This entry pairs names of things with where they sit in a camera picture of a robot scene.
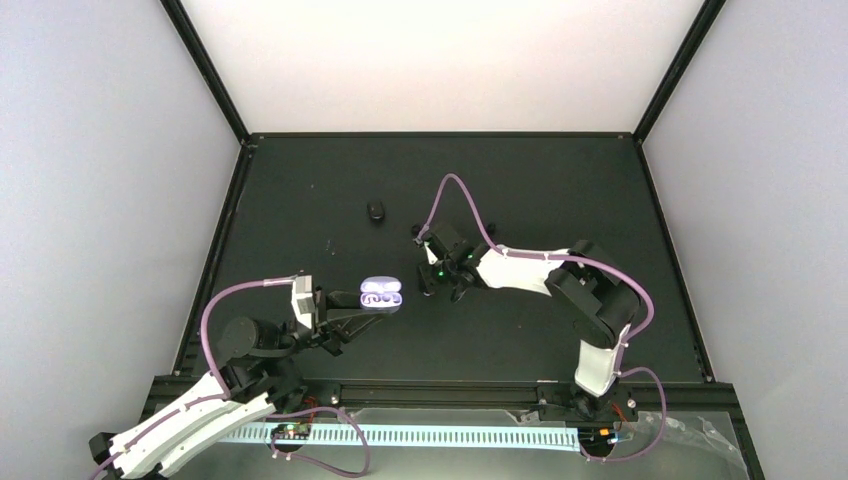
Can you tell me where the purple earbud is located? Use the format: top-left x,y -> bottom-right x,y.
360,294 -> 392,309

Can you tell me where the lavender earbud charging case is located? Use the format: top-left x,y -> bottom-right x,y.
359,276 -> 403,311

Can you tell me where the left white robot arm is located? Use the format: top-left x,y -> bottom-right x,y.
89,275 -> 403,479

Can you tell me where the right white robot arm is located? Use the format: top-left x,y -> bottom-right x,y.
414,225 -> 643,419

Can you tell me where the black charging case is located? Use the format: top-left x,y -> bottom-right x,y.
366,199 -> 386,223

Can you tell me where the left circuit board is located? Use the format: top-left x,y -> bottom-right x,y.
271,423 -> 311,442

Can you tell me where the circuit board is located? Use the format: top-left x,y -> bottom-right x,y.
578,428 -> 619,446
271,423 -> 311,442

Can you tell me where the right circuit board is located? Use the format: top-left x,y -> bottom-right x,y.
578,428 -> 619,446

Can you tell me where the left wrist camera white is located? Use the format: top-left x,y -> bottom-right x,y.
291,275 -> 316,330

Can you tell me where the black aluminium front rail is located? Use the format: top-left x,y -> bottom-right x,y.
148,376 -> 737,415

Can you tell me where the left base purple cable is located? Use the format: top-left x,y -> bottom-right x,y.
264,405 -> 372,477

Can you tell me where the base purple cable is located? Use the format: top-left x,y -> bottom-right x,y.
582,367 -> 667,464
264,405 -> 372,477

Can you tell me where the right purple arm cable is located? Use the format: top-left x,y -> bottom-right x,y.
417,173 -> 667,425

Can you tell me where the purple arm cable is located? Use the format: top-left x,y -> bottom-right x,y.
89,276 -> 296,480
417,173 -> 667,425

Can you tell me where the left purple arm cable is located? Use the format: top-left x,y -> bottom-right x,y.
89,276 -> 296,480

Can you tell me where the white slotted cable duct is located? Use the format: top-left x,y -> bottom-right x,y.
221,422 -> 580,452

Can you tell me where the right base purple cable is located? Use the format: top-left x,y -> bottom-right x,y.
582,367 -> 667,464

